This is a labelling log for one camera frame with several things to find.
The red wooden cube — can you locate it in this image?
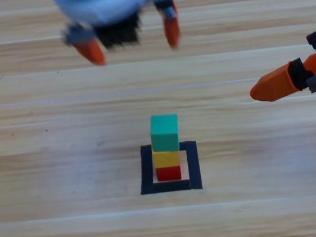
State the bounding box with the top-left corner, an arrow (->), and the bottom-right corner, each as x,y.
155,164 -> 182,182

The white wrist flange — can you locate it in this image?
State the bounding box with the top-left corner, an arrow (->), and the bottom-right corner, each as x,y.
51,0 -> 156,32

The yellow wooden cube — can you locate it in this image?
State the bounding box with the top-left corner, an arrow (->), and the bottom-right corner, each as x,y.
151,147 -> 182,170

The green wooden cube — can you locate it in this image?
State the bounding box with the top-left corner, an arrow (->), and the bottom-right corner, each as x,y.
148,113 -> 182,154

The black tape square outline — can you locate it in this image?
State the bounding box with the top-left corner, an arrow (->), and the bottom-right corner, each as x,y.
136,139 -> 203,196

